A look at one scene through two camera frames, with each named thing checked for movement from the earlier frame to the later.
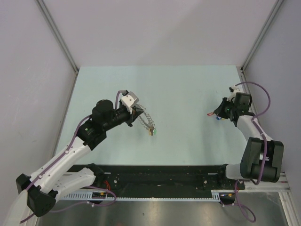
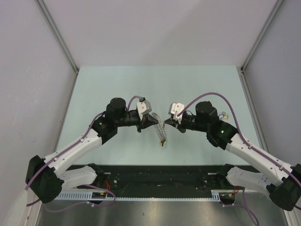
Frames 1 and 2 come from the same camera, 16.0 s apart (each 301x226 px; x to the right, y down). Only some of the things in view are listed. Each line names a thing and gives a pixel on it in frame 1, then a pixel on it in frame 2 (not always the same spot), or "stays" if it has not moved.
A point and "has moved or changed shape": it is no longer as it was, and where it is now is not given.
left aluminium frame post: (57, 35) stays
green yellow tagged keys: (152, 130) -> (162, 140)
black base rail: (161, 178) stays
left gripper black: (132, 117) -> (148, 121)
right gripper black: (219, 111) -> (174, 123)
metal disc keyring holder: (150, 128) has moved or changed shape
